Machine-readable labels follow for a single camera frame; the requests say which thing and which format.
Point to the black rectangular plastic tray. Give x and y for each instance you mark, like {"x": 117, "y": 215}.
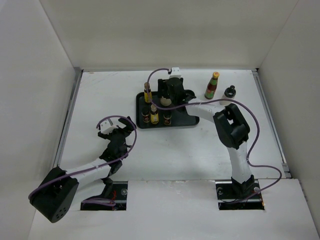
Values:
{"x": 179, "y": 117}

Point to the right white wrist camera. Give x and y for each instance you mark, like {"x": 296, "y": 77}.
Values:
{"x": 174, "y": 72}

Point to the yellow-label brown sauce bottle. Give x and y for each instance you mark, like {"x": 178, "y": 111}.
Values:
{"x": 154, "y": 116}

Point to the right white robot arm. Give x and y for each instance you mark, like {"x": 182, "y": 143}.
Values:
{"x": 231, "y": 127}

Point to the table mount opening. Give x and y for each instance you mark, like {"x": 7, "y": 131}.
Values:
{"x": 228, "y": 199}
{"x": 112, "y": 198}

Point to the white pepper grinder bottle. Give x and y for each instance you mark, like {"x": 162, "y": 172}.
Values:
{"x": 228, "y": 95}

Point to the right table mount opening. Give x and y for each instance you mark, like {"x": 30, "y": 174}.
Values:
{"x": 228, "y": 199}

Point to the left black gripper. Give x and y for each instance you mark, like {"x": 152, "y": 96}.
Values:
{"x": 126, "y": 130}

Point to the dark-lid brown spice jar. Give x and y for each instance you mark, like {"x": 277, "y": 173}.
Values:
{"x": 167, "y": 118}

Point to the beige spice grinder bottle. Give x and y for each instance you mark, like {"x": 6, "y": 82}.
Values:
{"x": 165, "y": 102}

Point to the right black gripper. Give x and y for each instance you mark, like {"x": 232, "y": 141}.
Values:
{"x": 162, "y": 85}

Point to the small yellow-label oil bottle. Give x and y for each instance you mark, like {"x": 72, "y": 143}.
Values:
{"x": 147, "y": 93}

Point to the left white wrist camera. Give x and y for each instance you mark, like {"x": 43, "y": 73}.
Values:
{"x": 106, "y": 126}

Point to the left table mount opening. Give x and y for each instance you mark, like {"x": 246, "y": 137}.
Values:
{"x": 112, "y": 198}

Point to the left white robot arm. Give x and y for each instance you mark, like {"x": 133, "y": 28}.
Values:
{"x": 54, "y": 196}

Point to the tall red sauce bottle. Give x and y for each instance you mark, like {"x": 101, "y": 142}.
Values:
{"x": 212, "y": 86}

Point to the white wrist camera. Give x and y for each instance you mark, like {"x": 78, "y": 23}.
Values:
{"x": 106, "y": 126}
{"x": 174, "y": 72}

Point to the small brown spice jar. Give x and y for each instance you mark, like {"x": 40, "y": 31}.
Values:
{"x": 145, "y": 114}

